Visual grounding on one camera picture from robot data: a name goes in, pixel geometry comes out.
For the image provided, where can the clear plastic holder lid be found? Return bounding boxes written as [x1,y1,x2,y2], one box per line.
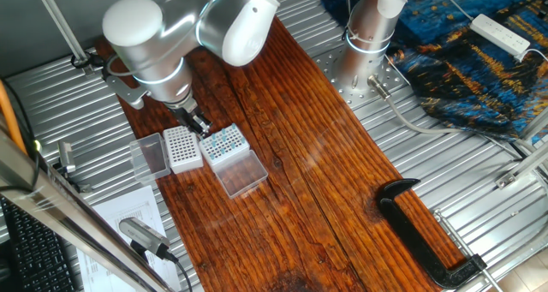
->
[213,149,270,200]
[129,132,171,182]

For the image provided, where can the black camera cable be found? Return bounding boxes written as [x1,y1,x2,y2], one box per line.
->
[164,251,194,292]

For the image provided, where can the black keyboard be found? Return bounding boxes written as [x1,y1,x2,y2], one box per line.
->
[0,197,80,292]

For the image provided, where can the black C-clamp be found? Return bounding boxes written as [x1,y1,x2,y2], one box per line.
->
[375,178,489,289]

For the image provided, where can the silver camera with black end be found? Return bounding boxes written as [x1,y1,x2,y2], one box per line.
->
[118,217,172,261]

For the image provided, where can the silver metal frame bar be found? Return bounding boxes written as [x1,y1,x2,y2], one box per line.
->
[0,128,176,292]

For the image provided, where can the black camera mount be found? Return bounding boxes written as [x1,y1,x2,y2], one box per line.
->
[51,163,93,194]

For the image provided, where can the black cable loop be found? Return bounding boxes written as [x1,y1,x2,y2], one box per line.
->
[70,50,98,69]

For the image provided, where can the aluminium profile bar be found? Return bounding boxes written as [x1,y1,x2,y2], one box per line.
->
[495,141,548,189]
[517,107,548,143]

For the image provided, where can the thin aluminium post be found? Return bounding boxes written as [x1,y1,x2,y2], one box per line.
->
[32,0,94,75]

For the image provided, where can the small silver camera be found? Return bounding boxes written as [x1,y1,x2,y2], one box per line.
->
[57,140,77,174]

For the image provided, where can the white pipette tip holder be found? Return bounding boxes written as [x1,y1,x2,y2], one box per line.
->
[199,122,252,172]
[164,125,205,175]

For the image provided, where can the white power strip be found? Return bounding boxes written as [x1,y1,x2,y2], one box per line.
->
[469,13,532,63]

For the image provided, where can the silver perforated base plate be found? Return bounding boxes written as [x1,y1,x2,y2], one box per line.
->
[314,43,412,111]

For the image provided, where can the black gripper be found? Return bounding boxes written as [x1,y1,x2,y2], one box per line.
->
[165,99,214,138]

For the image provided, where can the silver clamp screw rod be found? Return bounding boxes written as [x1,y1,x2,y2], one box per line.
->
[432,208,504,292]

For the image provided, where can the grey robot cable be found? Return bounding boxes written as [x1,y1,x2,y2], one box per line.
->
[366,74,526,160]

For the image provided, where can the printed paper sheet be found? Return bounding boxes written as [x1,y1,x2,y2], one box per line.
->
[76,185,183,292]

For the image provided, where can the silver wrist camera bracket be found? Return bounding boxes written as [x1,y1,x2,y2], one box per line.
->
[104,74,151,110]

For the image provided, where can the blue painted cloth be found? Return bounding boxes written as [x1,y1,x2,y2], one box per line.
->
[320,0,548,146]

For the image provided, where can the orange tube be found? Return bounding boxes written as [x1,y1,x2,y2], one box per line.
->
[0,80,27,156]

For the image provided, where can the brown wooden board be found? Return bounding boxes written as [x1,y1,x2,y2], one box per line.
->
[93,15,468,292]

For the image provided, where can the white power cable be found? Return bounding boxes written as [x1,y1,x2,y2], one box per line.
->
[430,0,474,22]
[520,47,548,64]

